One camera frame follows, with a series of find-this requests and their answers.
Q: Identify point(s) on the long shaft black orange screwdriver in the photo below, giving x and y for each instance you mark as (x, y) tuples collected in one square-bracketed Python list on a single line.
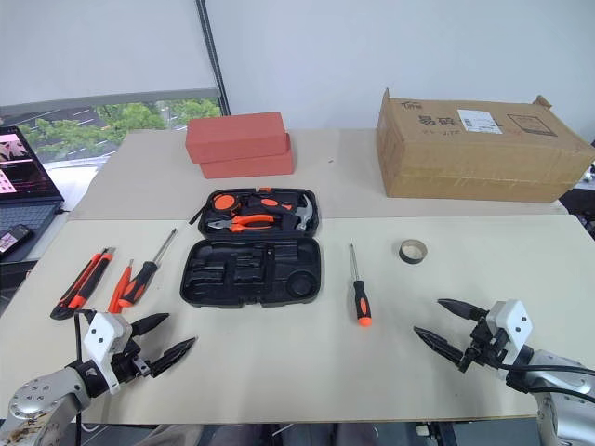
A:
[(141, 279)]

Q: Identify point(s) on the orange black utility knife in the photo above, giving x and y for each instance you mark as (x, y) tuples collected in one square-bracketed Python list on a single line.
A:
[(86, 283)]

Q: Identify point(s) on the grey window frame rail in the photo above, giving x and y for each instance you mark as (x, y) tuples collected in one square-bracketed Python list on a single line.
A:
[(116, 96)]

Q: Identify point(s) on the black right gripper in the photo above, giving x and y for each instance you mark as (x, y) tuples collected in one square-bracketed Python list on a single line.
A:
[(483, 348)]

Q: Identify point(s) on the black smartphone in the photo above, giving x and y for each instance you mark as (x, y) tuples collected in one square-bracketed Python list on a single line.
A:
[(11, 238)]

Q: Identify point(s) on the short shaft black orange screwdriver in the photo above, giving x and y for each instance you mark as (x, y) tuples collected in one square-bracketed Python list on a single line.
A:
[(361, 302)]

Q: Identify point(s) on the dark open laptop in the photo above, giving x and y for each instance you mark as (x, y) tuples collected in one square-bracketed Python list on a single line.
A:
[(23, 186)]

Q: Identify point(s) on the black electrical tape roll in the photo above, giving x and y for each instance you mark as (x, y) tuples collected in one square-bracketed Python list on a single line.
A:
[(412, 258)]

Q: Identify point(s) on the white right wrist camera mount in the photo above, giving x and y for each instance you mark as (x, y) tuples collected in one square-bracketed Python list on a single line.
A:
[(511, 320)]

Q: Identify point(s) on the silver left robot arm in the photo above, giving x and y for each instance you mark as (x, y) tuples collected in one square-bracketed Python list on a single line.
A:
[(42, 395)]

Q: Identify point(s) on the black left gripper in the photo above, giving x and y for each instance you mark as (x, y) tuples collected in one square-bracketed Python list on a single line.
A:
[(132, 364)]

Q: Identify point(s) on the black vertical window post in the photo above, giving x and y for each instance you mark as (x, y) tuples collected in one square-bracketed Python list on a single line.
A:
[(214, 56)]

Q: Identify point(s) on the orange tester pen screwdriver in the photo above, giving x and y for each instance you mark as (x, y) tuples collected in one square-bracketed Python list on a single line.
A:
[(119, 290)]

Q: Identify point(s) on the large brown cardboard box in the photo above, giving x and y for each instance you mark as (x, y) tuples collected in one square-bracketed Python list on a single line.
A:
[(465, 158)]

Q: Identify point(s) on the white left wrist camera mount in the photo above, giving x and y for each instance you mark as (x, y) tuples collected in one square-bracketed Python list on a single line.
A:
[(100, 337)]

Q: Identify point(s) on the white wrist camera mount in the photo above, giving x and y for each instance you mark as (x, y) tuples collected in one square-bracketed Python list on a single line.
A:
[(511, 320), (100, 337)]

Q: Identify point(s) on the red rectangular box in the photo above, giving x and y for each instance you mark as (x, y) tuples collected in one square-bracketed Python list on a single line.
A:
[(234, 135), (251, 166)]

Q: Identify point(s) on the orange black tape measure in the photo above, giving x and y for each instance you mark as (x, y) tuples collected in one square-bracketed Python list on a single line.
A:
[(225, 202)]

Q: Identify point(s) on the white table bracket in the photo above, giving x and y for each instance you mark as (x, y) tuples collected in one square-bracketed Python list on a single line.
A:
[(422, 430)]

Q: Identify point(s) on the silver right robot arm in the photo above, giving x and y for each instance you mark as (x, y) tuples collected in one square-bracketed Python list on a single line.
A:
[(558, 381)]

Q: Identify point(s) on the black plastic tool case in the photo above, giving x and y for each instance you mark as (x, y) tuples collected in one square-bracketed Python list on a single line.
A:
[(241, 276)]

